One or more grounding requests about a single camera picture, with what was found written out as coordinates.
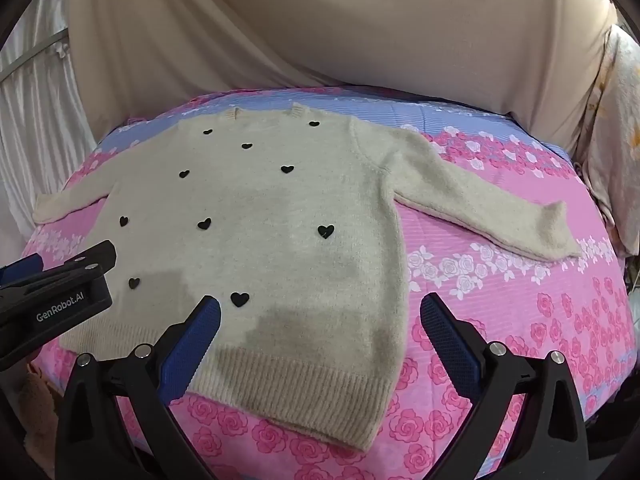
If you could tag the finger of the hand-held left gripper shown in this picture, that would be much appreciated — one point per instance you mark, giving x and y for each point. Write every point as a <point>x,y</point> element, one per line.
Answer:
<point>85,260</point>
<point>22,266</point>

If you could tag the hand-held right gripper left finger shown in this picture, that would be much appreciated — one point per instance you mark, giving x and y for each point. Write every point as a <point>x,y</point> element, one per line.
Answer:
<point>192,345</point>

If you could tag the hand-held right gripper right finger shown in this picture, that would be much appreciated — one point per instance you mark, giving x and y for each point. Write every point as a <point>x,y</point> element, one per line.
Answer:
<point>450,340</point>

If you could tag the cream sweater with black hearts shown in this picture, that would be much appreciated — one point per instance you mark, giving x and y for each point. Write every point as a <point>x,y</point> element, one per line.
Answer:
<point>275,210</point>

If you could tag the pink floral bedsheet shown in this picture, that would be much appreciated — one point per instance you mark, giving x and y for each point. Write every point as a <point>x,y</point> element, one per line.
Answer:
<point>500,310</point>

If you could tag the white satin curtain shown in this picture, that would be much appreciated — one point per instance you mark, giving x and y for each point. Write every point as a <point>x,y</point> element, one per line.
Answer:
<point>40,120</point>

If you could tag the cream floral cloth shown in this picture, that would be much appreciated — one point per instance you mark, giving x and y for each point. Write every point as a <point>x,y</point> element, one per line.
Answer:
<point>615,135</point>

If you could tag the beige backdrop cloth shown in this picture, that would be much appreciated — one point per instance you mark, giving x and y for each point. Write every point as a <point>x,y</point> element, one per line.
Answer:
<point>350,25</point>

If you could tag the metal rail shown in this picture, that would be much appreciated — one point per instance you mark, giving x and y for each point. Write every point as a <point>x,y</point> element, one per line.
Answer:
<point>30,57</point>

